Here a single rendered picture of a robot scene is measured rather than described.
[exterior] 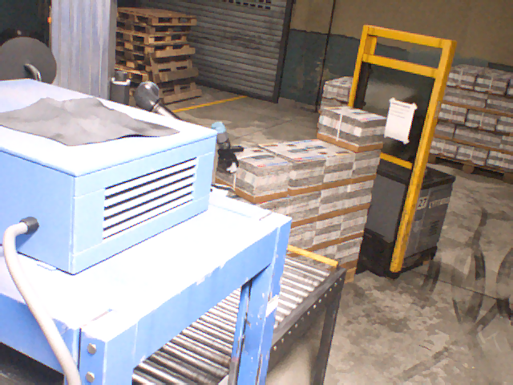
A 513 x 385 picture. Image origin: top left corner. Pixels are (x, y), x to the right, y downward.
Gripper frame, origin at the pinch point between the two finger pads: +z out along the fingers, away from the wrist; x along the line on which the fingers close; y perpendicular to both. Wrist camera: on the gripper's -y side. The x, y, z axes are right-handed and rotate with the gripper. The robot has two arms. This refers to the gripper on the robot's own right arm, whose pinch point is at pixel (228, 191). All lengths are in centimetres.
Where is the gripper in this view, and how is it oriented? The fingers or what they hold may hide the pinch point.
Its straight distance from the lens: 251.7
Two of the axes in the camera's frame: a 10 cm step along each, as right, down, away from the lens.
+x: -3.2, 1.5, -9.4
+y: -1.8, 9.6, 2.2
